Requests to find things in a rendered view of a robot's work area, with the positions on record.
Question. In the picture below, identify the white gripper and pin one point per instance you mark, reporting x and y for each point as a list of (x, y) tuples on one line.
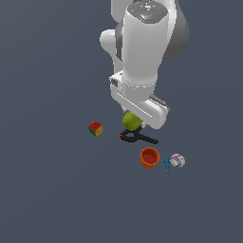
[(139, 101)]

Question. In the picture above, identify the blue and white small object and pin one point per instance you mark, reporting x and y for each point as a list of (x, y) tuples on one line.
[(177, 160)]

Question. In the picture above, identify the black spring clamp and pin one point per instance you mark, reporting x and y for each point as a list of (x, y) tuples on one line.
[(136, 136)]

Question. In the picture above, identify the orange cup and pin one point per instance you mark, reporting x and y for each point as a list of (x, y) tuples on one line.
[(149, 157)]

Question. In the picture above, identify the small blue tool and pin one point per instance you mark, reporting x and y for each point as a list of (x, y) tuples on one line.
[(166, 164)]

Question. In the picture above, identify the colourful puzzle cube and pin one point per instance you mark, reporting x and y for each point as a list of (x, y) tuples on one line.
[(95, 128)]

